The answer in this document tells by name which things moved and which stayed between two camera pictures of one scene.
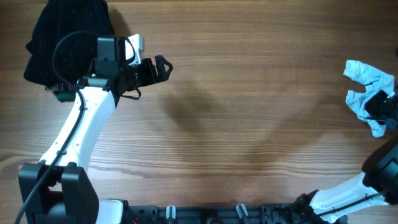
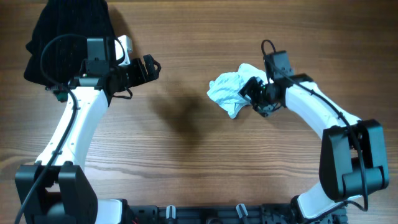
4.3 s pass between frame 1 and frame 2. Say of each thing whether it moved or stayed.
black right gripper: moved
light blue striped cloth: moved
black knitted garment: stayed
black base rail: stayed
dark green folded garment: stayed
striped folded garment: stayed
